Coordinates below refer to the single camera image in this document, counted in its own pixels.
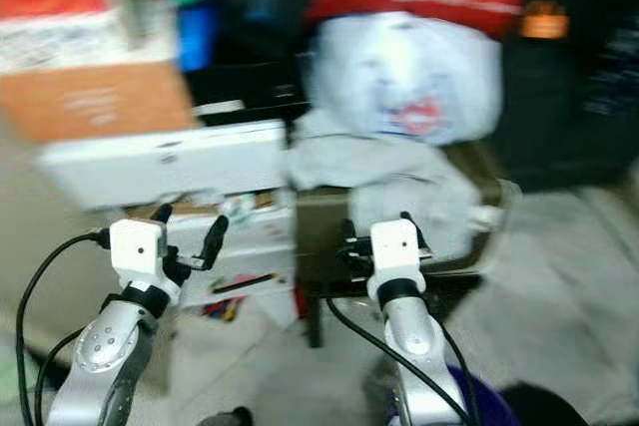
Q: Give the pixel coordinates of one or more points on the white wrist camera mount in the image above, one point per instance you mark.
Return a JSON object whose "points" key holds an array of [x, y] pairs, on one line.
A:
{"points": [[394, 251], [138, 251]]}

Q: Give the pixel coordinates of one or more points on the black bag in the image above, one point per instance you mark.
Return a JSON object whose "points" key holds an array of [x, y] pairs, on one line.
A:
{"points": [[260, 47]]}

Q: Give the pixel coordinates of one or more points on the grey cloth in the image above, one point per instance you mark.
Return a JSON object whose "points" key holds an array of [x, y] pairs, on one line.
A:
{"points": [[379, 182]]}

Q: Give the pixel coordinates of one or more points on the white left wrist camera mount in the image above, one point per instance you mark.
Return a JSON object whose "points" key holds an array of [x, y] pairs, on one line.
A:
{"points": [[138, 251]]}

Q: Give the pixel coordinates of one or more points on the orange cardboard box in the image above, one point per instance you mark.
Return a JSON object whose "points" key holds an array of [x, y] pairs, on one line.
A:
{"points": [[100, 97]]}

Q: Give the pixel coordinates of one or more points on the dark brown stool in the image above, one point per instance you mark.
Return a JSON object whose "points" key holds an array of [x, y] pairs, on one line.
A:
{"points": [[319, 236]]}

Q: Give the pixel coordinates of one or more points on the blue bottle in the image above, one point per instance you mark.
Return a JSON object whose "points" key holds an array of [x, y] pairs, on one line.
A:
{"points": [[198, 39]]}

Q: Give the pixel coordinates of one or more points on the purple trash bin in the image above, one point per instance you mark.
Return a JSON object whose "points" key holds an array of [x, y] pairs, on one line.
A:
{"points": [[484, 404]]}

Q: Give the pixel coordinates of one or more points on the small orange object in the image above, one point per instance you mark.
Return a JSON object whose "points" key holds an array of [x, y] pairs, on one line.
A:
{"points": [[544, 22]]}

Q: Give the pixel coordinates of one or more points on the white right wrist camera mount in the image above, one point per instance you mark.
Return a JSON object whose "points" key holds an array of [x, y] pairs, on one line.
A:
{"points": [[394, 251]]}

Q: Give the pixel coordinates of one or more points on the white plastic bag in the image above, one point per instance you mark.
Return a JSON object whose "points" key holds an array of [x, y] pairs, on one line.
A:
{"points": [[404, 72]]}

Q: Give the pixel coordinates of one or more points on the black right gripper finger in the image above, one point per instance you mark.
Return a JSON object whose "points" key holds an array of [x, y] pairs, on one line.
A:
{"points": [[405, 216], [346, 241]]}

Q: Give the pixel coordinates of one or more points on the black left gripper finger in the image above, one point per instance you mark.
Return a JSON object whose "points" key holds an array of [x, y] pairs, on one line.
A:
{"points": [[216, 241], [161, 213]]}

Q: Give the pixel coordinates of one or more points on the white box with pencils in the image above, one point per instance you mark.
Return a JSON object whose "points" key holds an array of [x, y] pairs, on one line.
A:
{"points": [[250, 246]]}

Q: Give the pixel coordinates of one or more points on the white flat box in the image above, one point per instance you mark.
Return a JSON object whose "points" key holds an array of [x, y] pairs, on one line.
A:
{"points": [[170, 162]]}

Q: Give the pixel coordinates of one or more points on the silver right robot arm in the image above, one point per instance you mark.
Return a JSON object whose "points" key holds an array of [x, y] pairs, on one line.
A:
{"points": [[419, 346]]}

